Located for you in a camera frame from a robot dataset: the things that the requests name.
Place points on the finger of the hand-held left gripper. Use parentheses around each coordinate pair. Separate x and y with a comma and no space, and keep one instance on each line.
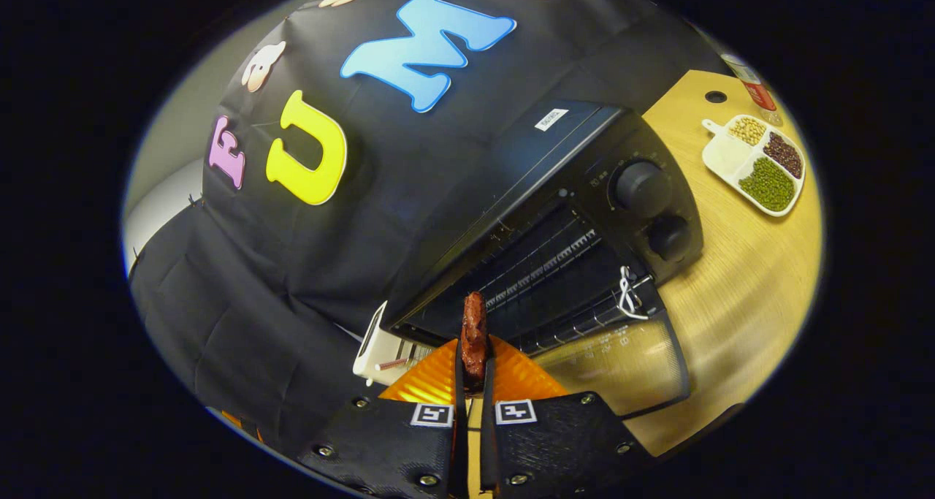
(232,418)

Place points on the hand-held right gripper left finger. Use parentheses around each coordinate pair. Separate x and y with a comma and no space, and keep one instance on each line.
(394,444)

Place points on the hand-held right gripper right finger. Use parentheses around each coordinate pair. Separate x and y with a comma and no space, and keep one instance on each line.
(555,440)

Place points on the reddish brown meat slice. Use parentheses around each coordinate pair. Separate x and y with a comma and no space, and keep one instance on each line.
(473,338)

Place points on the black electric oven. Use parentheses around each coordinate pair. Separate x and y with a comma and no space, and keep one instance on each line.
(555,148)

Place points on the white toaster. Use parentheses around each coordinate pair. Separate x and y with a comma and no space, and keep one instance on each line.
(372,356)

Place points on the black backdrop cloth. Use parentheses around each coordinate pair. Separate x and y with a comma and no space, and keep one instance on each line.
(256,302)

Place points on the white divided plate of beans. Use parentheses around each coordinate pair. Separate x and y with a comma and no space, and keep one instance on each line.
(723,155)

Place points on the clear bottle red label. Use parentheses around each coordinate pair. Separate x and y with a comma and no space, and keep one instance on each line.
(756,90)

